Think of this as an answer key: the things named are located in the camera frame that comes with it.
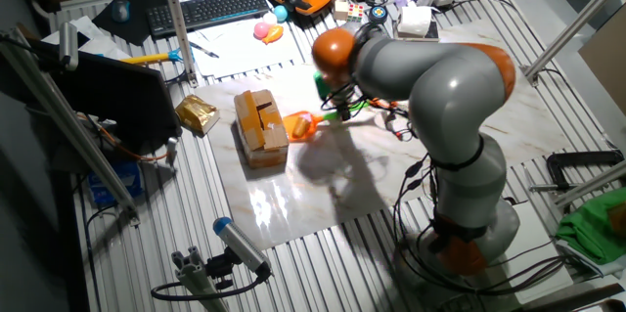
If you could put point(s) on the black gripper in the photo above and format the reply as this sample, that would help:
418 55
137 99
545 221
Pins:
346 109

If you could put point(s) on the toy ice cream cone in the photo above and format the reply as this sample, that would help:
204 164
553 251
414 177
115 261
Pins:
300 128

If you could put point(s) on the orange green toy shovel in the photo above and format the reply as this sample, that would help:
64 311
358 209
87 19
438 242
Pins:
293 123

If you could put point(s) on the silver orange robot arm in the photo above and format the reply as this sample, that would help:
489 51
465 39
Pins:
450 97

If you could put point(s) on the marble pattern mat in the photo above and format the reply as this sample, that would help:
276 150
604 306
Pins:
318 190

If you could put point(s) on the cardboard box with orange tape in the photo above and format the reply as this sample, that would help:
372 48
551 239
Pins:
261 128

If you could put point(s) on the rubiks cube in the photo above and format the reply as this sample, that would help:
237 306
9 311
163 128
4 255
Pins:
355 13

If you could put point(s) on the wooden cube block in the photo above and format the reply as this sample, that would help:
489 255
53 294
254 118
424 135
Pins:
341 10

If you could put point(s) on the black round puck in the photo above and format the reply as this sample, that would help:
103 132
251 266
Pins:
377 14

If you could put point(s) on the white small box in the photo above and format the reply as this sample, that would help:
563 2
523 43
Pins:
415 19

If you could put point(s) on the pink ball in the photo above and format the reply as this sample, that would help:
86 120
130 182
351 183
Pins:
260 31

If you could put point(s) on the printed paper sheet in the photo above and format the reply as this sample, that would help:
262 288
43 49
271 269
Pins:
244 53

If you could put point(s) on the teal ball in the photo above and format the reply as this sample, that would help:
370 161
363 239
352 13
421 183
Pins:
281 13

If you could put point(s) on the white ball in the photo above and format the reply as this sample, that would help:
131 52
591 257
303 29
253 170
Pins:
270 17

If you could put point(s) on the gold foil packet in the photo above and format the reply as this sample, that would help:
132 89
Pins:
198 114

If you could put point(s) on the black pen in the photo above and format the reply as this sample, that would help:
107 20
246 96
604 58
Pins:
203 49

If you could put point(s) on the black keyboard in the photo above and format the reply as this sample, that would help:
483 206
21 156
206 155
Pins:
208 11

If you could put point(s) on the black mouse pad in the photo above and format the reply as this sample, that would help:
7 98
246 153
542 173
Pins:
142 13

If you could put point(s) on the black laptop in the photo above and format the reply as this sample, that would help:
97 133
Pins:
117 97

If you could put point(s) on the black clamp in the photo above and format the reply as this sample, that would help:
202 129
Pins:
582 158

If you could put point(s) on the blue box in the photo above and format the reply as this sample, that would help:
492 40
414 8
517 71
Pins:
117 185

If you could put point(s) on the grey computer mouse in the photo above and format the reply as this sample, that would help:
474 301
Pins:
120 10

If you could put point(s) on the diagonal aluminium beam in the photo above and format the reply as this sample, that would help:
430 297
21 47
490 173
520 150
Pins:
577 21

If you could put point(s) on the brown cardboard panel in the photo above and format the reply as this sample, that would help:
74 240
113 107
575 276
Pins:
606 62

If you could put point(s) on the green cloth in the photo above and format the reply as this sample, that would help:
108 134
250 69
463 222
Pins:
592 226

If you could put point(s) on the silver camera with blue end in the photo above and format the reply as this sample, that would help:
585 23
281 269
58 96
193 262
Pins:
242 246

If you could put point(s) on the tall aluminium post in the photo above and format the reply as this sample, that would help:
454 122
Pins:
177 18

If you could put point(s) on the grey camera bracket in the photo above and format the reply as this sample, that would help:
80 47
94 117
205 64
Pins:
193 273

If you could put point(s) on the long aluminium frame beam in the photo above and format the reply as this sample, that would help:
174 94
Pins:
63 116

